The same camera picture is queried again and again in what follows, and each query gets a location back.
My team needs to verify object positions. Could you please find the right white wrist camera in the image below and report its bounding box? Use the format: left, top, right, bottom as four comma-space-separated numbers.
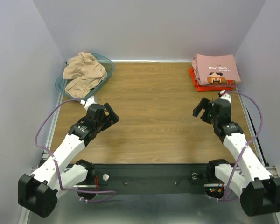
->
219, 90, 231, 103

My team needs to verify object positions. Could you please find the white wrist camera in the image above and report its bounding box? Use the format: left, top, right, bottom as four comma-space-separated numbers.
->
80, 96, 98, 111
219, 90, 231, 103

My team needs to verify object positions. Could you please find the aluminium frame rail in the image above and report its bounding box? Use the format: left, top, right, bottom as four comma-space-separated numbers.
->
18, 61, 280, 224

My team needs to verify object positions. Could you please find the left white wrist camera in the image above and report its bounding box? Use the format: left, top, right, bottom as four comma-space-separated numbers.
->
80, 96, 98, 111

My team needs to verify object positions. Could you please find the beige t shirt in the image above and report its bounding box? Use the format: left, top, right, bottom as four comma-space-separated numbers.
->
63, 52, 107, 98

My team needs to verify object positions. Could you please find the teal plastic basket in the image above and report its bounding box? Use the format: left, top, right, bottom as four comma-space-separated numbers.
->
55, 53, 115, 100

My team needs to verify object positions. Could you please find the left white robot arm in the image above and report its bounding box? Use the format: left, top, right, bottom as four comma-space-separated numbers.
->
18, 102, 119, 218

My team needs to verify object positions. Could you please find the folded orange t shirt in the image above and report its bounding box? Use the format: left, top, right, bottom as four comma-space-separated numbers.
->
189, 68, 235, 92

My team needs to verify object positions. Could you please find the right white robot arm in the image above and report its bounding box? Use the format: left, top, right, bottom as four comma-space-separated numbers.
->
193, 94, 280, 216

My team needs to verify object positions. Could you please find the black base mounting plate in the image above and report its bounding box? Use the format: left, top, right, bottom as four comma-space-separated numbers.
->
78, 163, 220, 195

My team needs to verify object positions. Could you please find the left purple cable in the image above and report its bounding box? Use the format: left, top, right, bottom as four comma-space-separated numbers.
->
34, 98, 117, 203

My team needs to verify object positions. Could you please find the folded salmon pink t shirt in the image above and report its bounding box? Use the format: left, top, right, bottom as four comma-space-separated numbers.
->
195, 80, 237, 88

